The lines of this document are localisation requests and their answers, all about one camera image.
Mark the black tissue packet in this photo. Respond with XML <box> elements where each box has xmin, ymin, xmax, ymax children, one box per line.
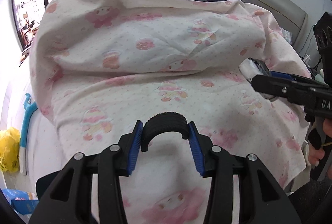
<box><xmin>239</xmin><ymin>58</ymin><xmax>277</xmax><ymax>102</ymax></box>

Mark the black curved rubber piece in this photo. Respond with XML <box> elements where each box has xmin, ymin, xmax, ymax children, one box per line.
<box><xmin>141</xmin><ymin>112</ymin><xmax>190</xmax><ymax>152</ymax></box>

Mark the dark green trash bin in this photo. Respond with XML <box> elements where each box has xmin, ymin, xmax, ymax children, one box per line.
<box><xmin>35</xmin><ymin>171</ymin><xmax>59</xmax><ymax>199</ymax></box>

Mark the person's right hand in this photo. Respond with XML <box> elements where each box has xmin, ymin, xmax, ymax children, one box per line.
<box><xmin>308</xmin><ymin>119</ymin><xmax>331</xmax><ymax>167</ymax></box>

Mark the blue snack bag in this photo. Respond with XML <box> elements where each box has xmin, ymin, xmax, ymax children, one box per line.
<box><xmin>2</xmin><ymin>189</ymin><xmax>39</xmax><ymax>215</ymax></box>

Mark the white mattress sheet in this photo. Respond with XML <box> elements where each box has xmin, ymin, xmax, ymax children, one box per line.
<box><xmin>26</xmin><ymin>110</ymin><xmax>66</xmax><ymax>185</ymax></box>

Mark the yellow plastic bag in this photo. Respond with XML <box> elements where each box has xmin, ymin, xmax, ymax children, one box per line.
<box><xmin>0</xmin><ymin>127</ymin><xmax>20</xmax><ymax>173</ymax></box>

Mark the blue plush toy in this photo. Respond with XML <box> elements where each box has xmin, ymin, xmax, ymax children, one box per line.
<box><xmin>19</xmin><ymin>93</ymin><xmax>38</xmax><ymax>176</ymax></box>

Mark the pink cartoon print quilt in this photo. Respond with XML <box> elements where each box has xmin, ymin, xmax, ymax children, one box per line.
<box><xmin>30</xmin><ymin>0</ymin><xmax>308</xmax><ymax>223</ymax></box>

